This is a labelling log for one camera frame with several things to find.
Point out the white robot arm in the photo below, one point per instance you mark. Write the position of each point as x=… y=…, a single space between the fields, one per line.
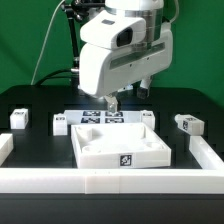
x=150 y=10

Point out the white marker base plate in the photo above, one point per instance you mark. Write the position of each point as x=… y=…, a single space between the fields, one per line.
x=101 y=117

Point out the white U-shaped fence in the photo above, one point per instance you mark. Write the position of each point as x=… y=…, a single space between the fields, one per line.
x=127 y=181

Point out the white square tabletop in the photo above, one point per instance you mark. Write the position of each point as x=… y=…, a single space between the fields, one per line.
x=119 y=145

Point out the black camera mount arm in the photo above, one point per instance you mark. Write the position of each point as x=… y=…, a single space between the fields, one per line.
x=78 y=11

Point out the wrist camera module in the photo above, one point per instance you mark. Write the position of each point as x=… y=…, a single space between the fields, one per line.
x=112 y=32

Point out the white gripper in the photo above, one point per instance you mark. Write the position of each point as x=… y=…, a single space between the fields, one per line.
x=104 y=71

